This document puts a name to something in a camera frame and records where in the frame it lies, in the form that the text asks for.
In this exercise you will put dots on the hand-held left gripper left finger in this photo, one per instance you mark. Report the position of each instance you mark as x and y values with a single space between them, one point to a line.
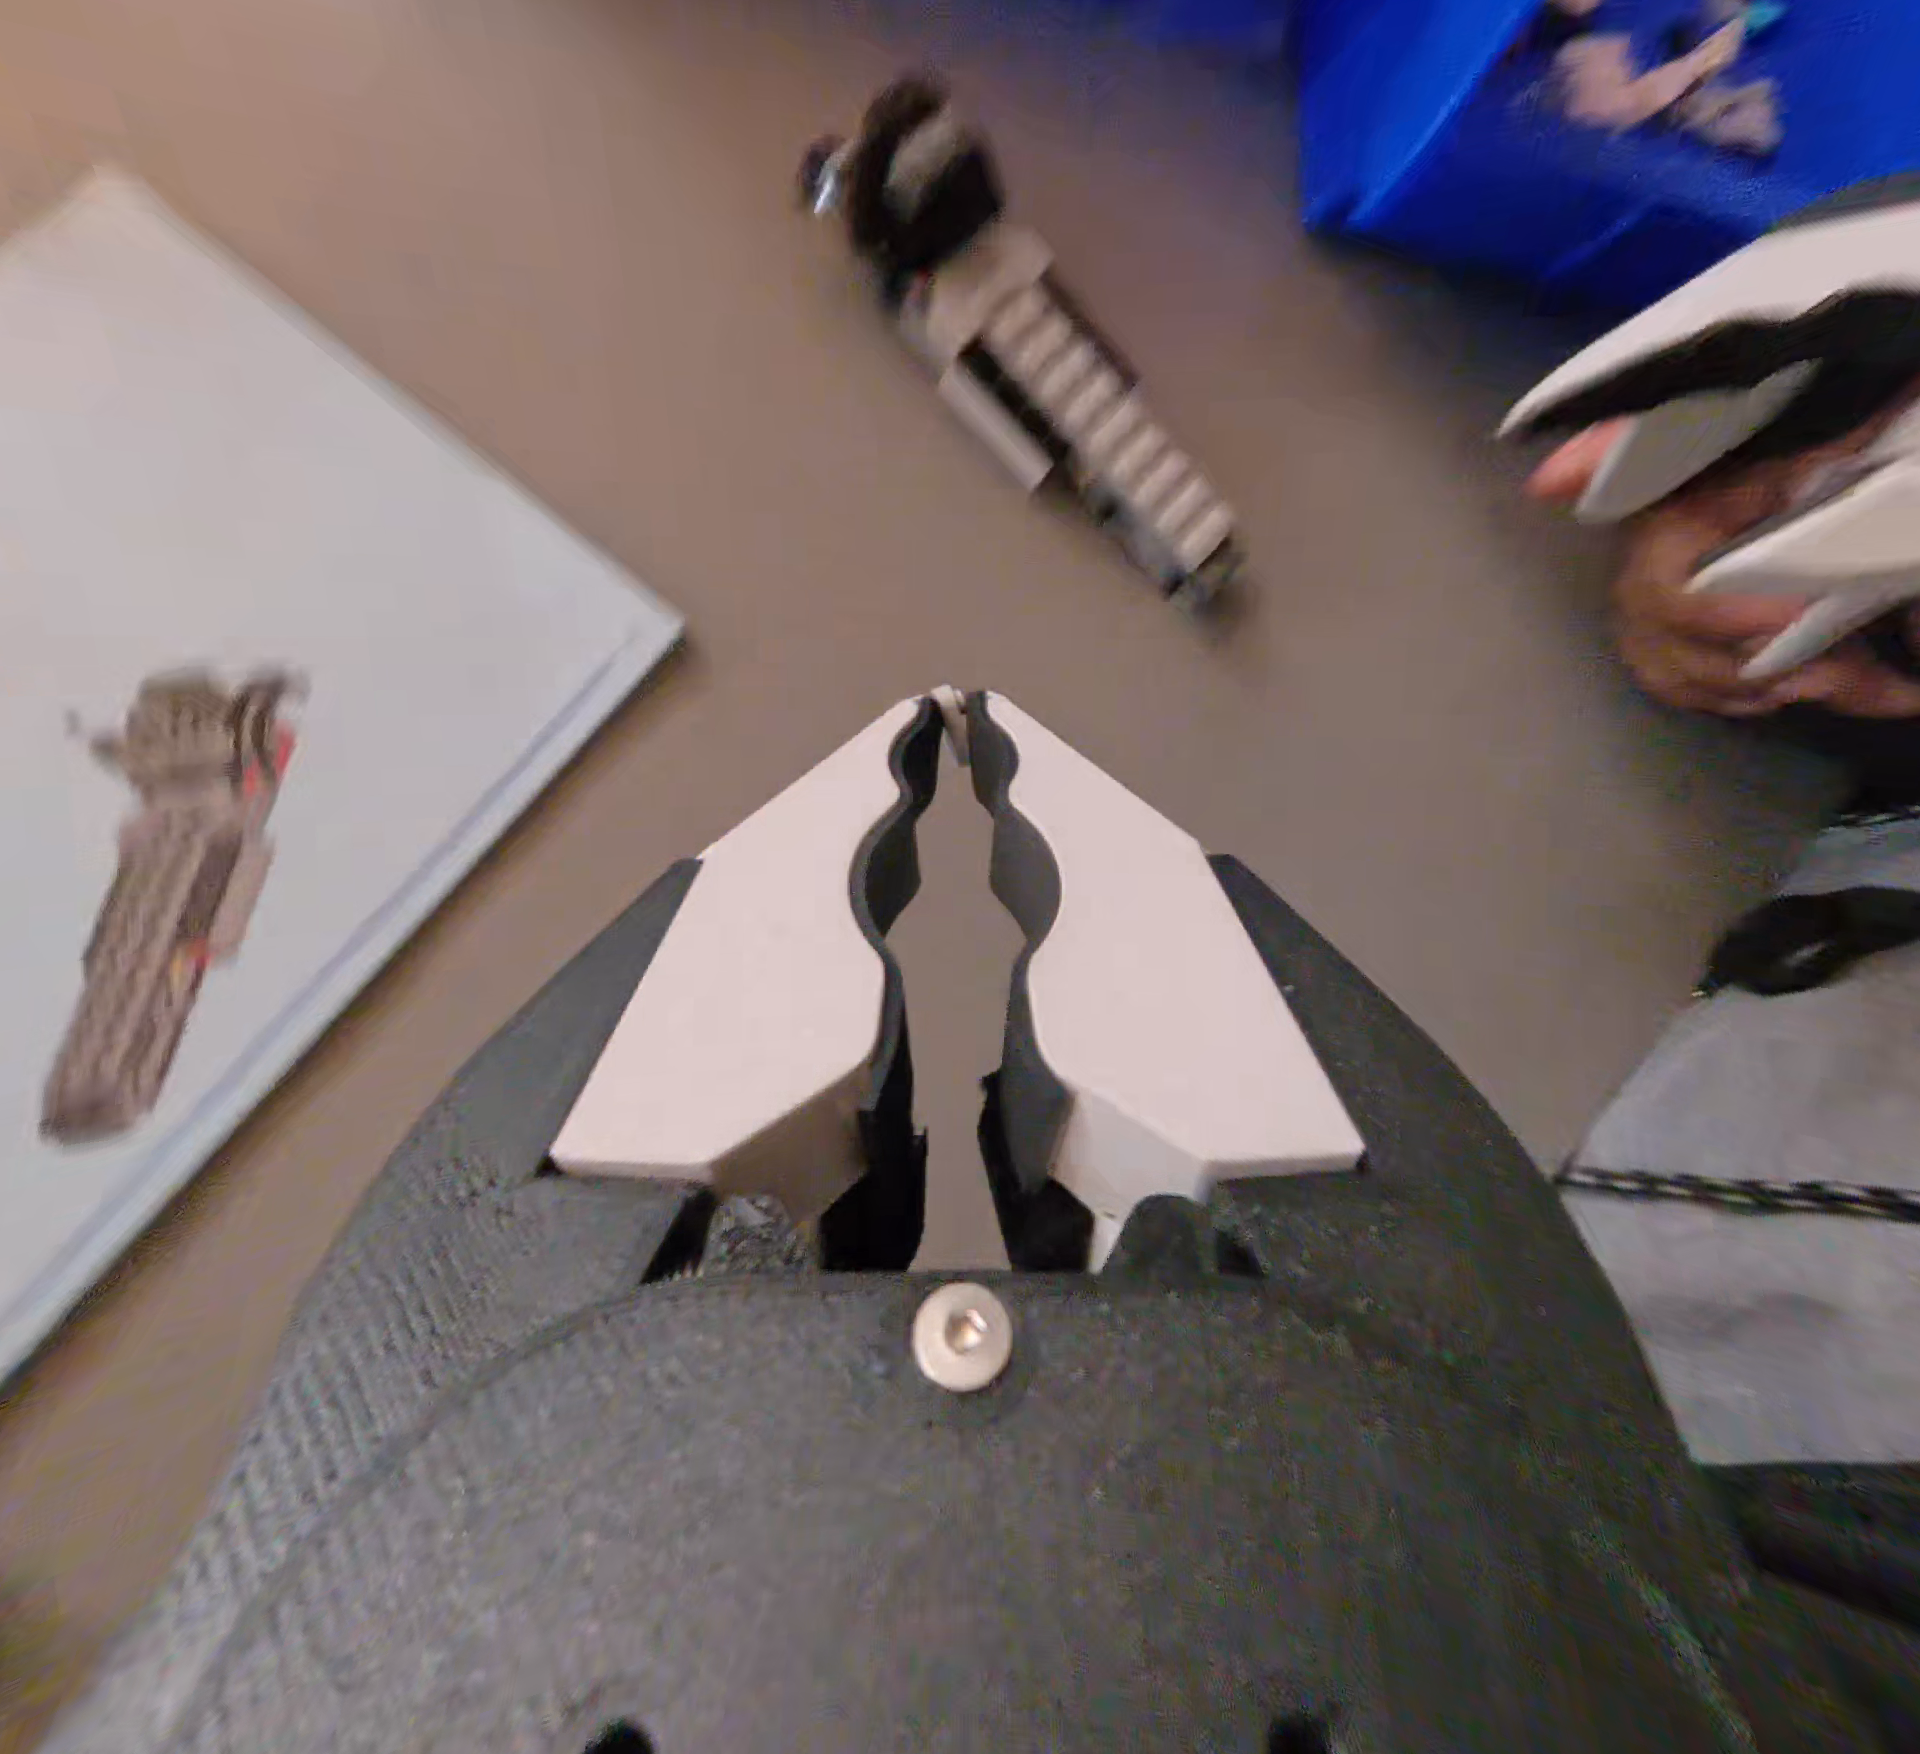
722 1017

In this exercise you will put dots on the grey fleece garment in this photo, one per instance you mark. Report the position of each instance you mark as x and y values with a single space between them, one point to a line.
1769 1333

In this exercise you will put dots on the grey and black brick model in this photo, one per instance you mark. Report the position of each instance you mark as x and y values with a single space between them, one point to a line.
1048 356

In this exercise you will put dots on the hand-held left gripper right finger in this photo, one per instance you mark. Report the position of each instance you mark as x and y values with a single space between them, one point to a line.
1172 1017

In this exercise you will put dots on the brown desk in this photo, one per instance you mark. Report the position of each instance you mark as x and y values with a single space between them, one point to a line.
524 210

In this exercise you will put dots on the small grey brick piece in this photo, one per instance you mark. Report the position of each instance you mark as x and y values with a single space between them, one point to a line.
949 705

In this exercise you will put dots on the person's right hand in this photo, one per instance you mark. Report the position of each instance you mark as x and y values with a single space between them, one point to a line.
1695 653

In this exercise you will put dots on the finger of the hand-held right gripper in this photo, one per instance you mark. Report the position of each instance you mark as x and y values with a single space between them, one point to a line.
1695 314
1680 448

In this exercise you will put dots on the brick instruction booklet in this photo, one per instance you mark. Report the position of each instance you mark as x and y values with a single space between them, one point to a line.
298 509

